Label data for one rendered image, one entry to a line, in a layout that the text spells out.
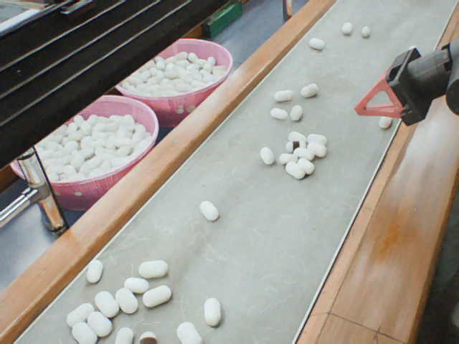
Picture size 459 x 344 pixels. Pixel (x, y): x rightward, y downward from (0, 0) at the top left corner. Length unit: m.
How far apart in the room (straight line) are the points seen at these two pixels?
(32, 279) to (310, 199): 0.41
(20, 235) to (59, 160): 0.14
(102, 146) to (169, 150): 0.15
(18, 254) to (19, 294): 0.19
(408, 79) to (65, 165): 0.57
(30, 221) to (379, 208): 0.58
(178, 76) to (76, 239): 0.52
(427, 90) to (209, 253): 0.35
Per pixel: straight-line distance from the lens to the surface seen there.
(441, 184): 0.75
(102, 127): 0.95
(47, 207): 0.69
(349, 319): 0.57
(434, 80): 0.64
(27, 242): 0.86
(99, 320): 0.61
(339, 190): 0.75
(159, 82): 1.08
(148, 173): 0.77
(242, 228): 0.69
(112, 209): 0.72
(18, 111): 0.37
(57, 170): 0.87
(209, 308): 0.59
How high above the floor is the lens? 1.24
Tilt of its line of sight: 40 degrees down
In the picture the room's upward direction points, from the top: 5 degrees counter-clockwise
